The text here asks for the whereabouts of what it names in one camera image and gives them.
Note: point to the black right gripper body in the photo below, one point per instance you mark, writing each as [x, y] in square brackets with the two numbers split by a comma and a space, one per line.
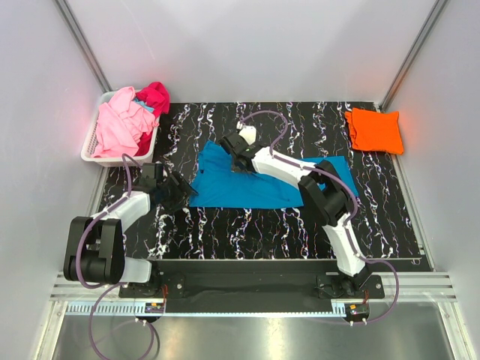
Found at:
[235, 169]

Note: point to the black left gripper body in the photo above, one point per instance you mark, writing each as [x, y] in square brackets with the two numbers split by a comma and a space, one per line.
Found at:
[171, 196]

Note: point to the blue t shirt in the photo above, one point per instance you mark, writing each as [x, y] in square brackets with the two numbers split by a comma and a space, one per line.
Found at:
[218, 186]

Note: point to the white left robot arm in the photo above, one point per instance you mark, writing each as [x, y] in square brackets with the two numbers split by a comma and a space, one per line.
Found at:
[95, 254]

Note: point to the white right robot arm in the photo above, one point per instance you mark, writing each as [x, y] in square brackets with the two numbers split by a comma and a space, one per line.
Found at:
[323, 193]

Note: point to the light pink t shirt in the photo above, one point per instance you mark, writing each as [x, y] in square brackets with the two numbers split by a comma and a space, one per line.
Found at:
[120, 124]

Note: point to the light blue garment in basket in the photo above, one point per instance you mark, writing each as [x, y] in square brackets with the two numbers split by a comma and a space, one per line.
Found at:
[144, 105]

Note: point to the magenta t shirt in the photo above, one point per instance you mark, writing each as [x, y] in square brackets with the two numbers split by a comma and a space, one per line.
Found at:
[156, 97]

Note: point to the white plastic laundry basket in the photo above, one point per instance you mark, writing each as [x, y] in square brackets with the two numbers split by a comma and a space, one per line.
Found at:
[90, 142]

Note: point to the folded orange t shirt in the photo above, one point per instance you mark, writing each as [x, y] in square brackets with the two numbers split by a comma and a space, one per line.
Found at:
[371, 131]

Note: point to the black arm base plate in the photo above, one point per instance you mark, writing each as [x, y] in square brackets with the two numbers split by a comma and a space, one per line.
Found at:
[244, 304]

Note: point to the aluminium frame rail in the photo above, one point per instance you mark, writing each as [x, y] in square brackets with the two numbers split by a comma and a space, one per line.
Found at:
[409, 286]

